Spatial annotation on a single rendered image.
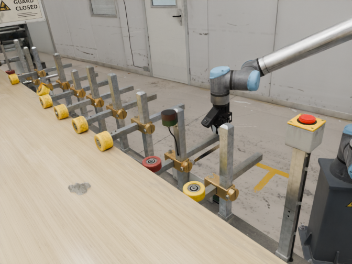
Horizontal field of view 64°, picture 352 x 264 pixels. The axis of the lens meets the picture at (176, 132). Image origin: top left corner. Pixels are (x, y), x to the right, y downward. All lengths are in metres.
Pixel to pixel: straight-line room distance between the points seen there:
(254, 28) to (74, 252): 3.45
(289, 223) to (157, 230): 0.41
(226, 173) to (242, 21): 3.11
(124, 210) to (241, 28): 3.34
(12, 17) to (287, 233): 3.08
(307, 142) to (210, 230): 0.37
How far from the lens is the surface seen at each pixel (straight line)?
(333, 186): 1.64
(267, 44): 3.86
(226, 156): 1.01
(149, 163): 1.18
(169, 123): 1.09
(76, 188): 1.14
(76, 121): 1.50
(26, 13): 3.43
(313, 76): 3.74
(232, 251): 0.85
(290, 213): 0.96
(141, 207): 0.99
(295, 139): 0.80
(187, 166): 1.22
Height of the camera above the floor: 1.57
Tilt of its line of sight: 28 degrees down
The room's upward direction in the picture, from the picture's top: 5 degrees counter-clockwise
